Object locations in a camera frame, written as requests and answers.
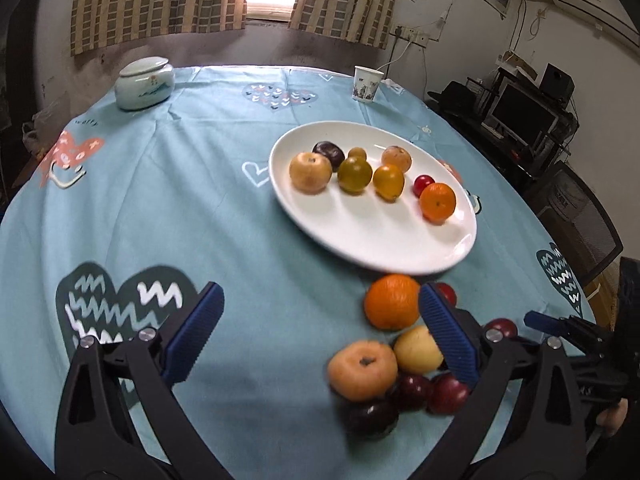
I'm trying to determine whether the small tan longan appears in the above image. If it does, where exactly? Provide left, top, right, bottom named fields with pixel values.
left=348, top=146, right=367, bottom=160

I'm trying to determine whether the white oval plate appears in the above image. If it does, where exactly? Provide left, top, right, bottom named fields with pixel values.
left=268, top=120, right=477, bottom=275

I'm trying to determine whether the black mesh chair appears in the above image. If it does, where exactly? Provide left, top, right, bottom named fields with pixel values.
left=525, top=162, right=624, bottom=286

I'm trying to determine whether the dark cherry plum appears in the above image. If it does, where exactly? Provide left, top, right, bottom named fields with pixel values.
left=393, top=374, right=433, bottom=412

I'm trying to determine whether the white ceramic lidded jar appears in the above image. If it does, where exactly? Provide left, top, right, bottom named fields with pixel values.
left=114, top=56, right=175, bottom=110

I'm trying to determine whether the dark purple plum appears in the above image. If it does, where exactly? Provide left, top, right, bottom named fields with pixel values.
left=343, top=399, right=399, bottom=440

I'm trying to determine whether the white air conditioner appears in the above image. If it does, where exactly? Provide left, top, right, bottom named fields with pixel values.
left=552, top=0, right=639, bottom=53

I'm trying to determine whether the orange mandarin on plate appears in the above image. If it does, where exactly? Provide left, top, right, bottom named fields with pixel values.
left=419, top=182, right=457, bottom=224

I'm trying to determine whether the light blue printed tablecloth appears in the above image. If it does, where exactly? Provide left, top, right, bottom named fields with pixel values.
left=1, top=66, right=589, bottom=479

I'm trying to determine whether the yellow green tomato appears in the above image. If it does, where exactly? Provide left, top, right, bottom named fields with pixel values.
left=337, top=156, right=373, bottom=194

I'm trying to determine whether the orange yellow tomato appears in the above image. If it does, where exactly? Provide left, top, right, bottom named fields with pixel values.
left=372, top=165, right=405, bottom=203

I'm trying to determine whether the dark red plum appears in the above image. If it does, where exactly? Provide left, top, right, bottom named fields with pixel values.
left=427, top=372, right=471, bottom=415

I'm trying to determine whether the computer monitor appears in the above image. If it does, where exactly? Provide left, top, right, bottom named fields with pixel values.
left=483, top=81, right=559, bottom=150

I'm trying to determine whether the striped orange pepino melon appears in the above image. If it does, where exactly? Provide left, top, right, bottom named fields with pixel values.
left=381, top=145, right=412, bottom=174

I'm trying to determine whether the white paper cup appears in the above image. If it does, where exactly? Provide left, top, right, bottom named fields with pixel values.
left=352, top=65, right=384, bottom=103

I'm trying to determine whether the white power cable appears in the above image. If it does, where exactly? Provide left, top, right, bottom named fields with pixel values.
left=375, top=34, right=419, bottom=73

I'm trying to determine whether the large orange mandarin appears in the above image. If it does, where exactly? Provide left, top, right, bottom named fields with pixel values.
left=362, top=274, right=420, bottom=332

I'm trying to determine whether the person's right hand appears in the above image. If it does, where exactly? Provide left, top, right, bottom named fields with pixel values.
left=596, top=399, right=628, bottom=437

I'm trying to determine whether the pale yellow spotted fruit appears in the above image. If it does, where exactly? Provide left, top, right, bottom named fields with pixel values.
left=393, top=325, right=444, bottom=375

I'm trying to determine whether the small red cherry tomato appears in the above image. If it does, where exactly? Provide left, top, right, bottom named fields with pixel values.
left=412, top=174, right=435, bottom=198

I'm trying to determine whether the tan round pear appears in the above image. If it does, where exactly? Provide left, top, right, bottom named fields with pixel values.
left=326, top=340, right=398, bottom=402

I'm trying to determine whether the wall power strip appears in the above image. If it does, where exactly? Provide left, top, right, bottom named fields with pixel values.
left=392, top=25, right=431, bottom=49

